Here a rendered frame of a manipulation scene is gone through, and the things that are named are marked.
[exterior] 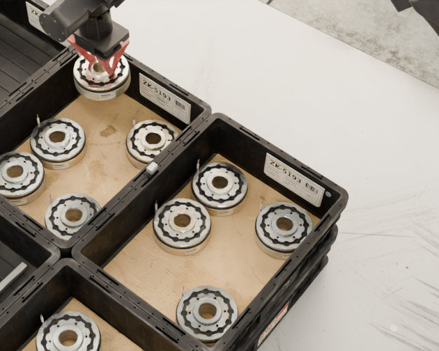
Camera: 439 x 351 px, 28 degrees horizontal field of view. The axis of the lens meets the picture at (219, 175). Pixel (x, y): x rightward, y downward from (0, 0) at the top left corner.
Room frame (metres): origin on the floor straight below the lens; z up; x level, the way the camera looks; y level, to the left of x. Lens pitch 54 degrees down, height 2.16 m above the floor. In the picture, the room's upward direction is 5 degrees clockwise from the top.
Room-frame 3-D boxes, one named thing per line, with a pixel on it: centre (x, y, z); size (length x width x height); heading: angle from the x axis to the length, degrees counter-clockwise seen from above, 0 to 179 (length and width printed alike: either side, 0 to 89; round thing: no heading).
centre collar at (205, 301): (0.67, 0.00, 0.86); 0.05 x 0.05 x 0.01
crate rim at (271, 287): (0.80, 0.00, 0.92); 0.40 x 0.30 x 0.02; 147
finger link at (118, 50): (1.08, 0.23, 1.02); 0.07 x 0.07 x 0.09; 56
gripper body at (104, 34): (1.09, 0.24, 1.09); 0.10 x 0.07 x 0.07; 56
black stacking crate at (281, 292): (0.80, 0.00, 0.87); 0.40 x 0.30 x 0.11; 147
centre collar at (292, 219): (0.85, -0.12, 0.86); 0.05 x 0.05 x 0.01
